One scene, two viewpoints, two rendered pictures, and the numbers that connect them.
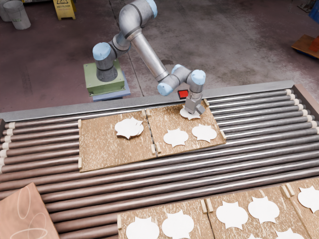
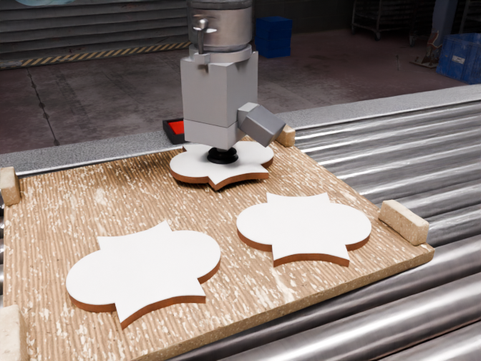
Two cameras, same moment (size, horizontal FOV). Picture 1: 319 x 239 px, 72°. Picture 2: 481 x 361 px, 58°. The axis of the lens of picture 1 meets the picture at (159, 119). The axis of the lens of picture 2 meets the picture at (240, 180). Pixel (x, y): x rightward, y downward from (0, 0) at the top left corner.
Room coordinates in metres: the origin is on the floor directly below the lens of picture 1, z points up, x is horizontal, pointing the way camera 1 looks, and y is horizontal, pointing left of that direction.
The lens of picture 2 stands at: (0.39, -0.13, 1.22)
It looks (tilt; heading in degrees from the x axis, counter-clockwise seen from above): 29 degrees down; 350
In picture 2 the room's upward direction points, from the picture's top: straight up
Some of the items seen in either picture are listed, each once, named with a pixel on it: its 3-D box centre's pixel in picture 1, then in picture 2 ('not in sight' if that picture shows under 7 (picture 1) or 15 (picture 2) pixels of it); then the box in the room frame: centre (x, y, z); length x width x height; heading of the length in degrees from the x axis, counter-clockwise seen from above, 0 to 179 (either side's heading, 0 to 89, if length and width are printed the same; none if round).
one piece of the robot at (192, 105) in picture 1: (196, 103); (235, 94); (0.90, -0.22, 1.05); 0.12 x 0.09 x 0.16; 53
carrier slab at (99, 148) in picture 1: (115, 138); not in sight; (0.71, 0.25, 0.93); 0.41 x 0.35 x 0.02; 105
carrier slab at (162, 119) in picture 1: (183, 125); (194, 216); (0.82, -0.15, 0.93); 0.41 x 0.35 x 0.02; 105
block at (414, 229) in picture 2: (222, 135); (403, 220); (0.74, -0.38, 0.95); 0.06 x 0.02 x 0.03; 15
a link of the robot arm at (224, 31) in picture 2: (195, 92); (218, 26); (0.92, -0.20, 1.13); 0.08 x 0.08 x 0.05
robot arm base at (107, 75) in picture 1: (106, 69); not in sight; (1.24, 0.39, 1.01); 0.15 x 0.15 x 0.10
